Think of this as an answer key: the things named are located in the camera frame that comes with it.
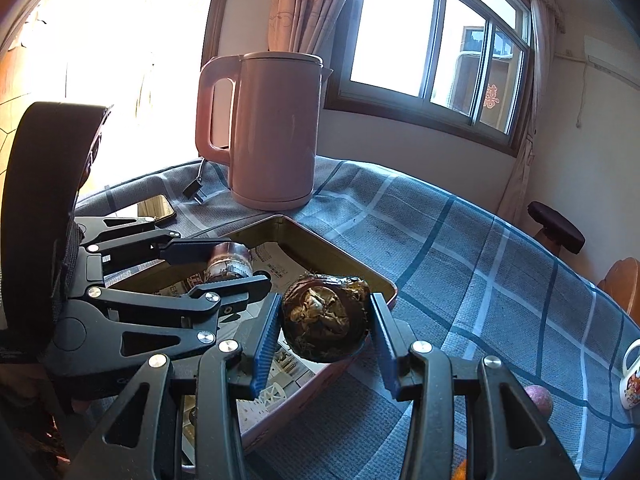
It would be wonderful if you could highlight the white air conditioner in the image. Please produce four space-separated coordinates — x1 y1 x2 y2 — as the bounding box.
582 35 640 78

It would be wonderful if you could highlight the pink electric kettle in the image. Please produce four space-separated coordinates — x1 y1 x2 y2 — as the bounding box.
195 51 334 211

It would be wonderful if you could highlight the white cartoon print mug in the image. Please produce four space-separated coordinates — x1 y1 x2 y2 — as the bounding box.
619 338 640 413

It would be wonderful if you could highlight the pale sheer curtain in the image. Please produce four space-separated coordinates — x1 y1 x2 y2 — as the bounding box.
495 0 566 221

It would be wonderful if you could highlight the brown wooden door frame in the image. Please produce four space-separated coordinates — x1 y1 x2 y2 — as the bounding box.
201 0 237 78

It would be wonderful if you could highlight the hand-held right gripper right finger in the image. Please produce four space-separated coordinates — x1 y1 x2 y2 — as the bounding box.
367 294 583 480

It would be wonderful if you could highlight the dark round stool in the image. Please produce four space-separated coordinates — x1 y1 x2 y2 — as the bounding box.
527 201 586 256

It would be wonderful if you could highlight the large dark brown dried fruit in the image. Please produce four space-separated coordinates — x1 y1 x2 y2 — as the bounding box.
281 272 373 363

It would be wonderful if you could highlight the black smartphone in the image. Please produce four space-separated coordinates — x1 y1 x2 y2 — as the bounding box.
135 193 178 223

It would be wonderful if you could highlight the black power plug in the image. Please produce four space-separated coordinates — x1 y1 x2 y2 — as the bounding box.
182 157 213 206

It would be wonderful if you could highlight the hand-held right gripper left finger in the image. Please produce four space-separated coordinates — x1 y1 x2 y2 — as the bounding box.
65 291 283 480

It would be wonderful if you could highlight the newspaper lining sheet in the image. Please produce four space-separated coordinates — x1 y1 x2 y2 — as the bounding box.
150 242 326 431

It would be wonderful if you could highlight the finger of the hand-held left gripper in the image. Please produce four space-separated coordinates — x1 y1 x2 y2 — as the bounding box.
55 271 273 361
75 216 238 281

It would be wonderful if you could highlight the sliding glass window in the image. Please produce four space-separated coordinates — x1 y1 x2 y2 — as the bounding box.
325 0 533 156

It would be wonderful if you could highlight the blue checked blanket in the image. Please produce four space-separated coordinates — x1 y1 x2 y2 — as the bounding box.
75 155 640 480

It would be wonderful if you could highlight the pink metal tin box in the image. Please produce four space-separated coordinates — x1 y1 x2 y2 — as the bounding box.
105 214 399 456

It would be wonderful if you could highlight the small brown jar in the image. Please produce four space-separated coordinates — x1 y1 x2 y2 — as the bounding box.
205 241 253 283

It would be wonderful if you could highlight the brown wooden chair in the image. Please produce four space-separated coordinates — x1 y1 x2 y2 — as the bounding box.
595 257 640 326

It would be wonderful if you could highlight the purple passion fruit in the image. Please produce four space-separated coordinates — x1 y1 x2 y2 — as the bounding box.
522 384 555 433

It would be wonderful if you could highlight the white wall cable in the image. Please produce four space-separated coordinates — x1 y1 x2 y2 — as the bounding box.
567 47 587 131

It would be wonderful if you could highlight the pink patterned curtain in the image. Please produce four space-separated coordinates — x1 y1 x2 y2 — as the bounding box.
267 0 368 56

